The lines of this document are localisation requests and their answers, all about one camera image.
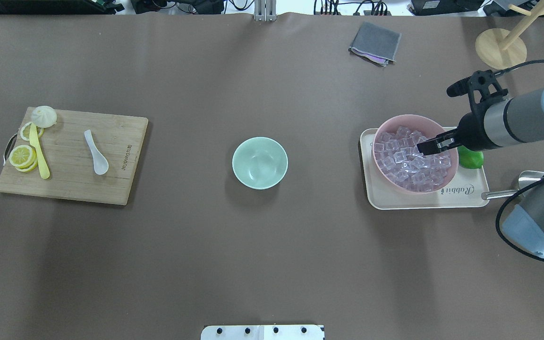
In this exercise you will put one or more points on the pile of clear ice cubes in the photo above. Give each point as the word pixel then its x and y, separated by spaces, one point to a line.
pixel 398 158

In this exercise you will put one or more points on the white steamed bun toy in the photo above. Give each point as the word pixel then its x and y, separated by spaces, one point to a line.
pixel 44 116

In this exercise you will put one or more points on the mint green bowl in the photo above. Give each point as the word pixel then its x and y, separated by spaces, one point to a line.
pixel 260 163

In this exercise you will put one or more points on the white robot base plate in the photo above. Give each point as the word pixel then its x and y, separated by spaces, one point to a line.
pixel 298 331

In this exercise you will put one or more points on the cream rectangular tray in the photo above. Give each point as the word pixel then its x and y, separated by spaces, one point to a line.
pixel 464 190

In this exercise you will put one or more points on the yellow plastic knife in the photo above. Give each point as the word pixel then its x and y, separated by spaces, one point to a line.
pixel 34 141

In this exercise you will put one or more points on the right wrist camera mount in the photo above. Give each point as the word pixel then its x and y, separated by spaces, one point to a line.
pixel 482 89

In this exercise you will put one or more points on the wooden mug tree stand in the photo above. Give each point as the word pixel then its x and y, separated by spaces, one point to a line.
pixel 500 48

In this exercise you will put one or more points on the green lime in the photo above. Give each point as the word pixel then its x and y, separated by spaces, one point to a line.
pixel 470 159

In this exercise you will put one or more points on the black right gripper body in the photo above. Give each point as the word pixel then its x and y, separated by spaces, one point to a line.
pixel 471 130

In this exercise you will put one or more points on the metal ice scoop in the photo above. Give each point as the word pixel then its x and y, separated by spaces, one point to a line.
pixel 525 178

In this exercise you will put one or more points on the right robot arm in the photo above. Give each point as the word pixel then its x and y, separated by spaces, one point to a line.
pixel 496 121

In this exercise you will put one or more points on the grey folded cloth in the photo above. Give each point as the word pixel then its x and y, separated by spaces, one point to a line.
pixel 376 44

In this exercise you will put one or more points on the bamboo cutting board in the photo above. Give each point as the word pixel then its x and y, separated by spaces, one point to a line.
pixel 119 138

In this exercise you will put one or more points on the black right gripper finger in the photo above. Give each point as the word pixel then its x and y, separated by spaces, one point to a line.
pixel 448 135
pixel 432 147

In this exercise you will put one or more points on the lemon slice under knife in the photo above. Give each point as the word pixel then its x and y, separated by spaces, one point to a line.
pixel 25 131

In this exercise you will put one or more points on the bottom lemon slice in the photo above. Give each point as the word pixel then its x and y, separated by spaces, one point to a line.
pixel 29 167

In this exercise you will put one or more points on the pink bowl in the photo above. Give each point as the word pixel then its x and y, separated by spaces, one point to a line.
pixel 427 126

